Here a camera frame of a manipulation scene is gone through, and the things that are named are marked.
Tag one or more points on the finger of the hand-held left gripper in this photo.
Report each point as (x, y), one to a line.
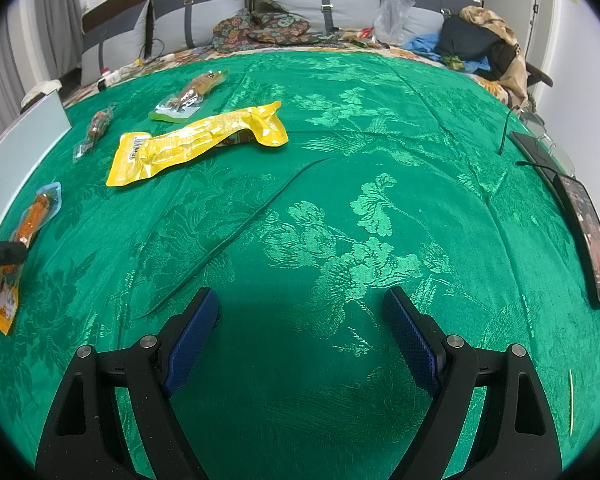
(2, 254)

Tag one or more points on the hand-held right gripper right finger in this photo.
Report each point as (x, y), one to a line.
(410, 340)

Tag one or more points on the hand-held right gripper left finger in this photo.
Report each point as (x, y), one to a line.
(192, 342)

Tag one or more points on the orange snack packet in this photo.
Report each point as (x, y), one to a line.
(32, 215)

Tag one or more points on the pale grey storage box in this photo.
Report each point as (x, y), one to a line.
(20, 160)

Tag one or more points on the yellow snack packet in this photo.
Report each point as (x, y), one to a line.
(180, 145)

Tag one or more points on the small brown snack packet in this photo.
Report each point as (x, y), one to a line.
(95, 127)

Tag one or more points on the white cloth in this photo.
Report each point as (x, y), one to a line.
(42, 91)

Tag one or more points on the green patterned blanket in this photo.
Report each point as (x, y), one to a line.
(330, 185)

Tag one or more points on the white bottle with red cap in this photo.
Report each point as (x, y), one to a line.
(105, 80)

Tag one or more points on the black smartphone with lit screen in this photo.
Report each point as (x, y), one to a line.
(592, 240)

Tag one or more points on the grey curtain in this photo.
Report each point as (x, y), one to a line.
(45, 20)

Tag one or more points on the clear eyeglasses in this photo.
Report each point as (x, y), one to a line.
(555, 147)

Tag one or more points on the clear packet with brown snack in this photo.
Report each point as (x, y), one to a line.
(190, 96)

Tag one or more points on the small green packet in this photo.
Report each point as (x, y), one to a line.
(452, 62)

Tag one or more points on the black chair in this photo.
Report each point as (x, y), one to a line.
(540, 76)

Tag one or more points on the blue cloth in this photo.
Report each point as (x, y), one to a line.
(425, 42)

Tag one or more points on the red green wrapper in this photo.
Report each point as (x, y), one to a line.
(362, 37)

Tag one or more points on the black bag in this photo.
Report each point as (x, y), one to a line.
(467, 37)

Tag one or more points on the clear plastic bag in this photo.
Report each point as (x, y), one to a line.
(392, 17)

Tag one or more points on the dark floral quilt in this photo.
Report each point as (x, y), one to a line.
(275, 25)

